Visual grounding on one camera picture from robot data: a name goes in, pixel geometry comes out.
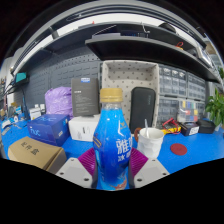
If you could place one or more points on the black zip case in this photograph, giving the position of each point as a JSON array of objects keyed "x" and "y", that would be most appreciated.
[{"x": 142, "y": 106}]

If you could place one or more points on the metal spoon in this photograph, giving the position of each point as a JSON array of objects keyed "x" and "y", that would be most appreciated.
[{"x": 146, "y": 128}]

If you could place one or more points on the small white box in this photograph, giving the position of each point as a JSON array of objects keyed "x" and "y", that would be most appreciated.
[{"x": 36, "y": 112}]

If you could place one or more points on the yellow multimeter with leads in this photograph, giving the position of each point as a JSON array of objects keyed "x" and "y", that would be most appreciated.
[{"x": 171, "y": 126}]

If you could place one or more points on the black and white box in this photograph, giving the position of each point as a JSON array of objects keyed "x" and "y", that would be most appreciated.
[{"x": 190, "y": 129}]

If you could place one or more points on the purple plastic bag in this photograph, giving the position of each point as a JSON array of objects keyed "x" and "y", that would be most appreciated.
[{"x": 58, "y": 101}]

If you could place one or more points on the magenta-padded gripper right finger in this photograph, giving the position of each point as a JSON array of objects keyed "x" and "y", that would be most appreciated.
[{"x": 150, "y": 171}]

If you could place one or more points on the blue carton box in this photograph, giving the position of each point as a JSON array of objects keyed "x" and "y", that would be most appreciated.
[{"x": 46, "y": 130}]

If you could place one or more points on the green potted plant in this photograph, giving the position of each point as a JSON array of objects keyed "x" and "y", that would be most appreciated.
[{"x": 216, "y": 108}]

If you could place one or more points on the white carton box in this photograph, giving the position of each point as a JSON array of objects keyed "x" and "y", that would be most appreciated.
[{"x": 81, "y": 128}]

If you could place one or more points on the white dotted storage tray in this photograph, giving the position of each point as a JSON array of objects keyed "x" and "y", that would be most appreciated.
[{"x": 133, "y": 75}]

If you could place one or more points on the flat round red coaster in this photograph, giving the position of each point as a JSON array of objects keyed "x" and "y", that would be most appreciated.
[{"x": 178, "y": 149}]

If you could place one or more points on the dark grey flat box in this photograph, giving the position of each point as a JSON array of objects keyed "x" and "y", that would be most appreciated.
[{"x": 85, "y": 98}]

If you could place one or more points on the black wall shelf unit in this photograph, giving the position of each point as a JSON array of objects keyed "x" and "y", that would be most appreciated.
[{"x": 140, "y": 50}]

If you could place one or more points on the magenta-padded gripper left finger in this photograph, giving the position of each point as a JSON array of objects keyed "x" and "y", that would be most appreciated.
[{"x": 73, "y": 171}]

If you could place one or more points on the brown cardboard box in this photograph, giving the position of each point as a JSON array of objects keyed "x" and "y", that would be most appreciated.
[{"x": 33, "y": 153}]

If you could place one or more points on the blue drink bottle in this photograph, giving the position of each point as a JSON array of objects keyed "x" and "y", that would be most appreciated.
[{"x": 111, "y": 146}]

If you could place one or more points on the teal plastic holder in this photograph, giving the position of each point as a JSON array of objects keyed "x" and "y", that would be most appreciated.
[{"x": 20, "y": 77}]

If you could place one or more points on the white ribbed cup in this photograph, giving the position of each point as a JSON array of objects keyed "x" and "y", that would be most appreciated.
[{"x": 150, "y": 145}]

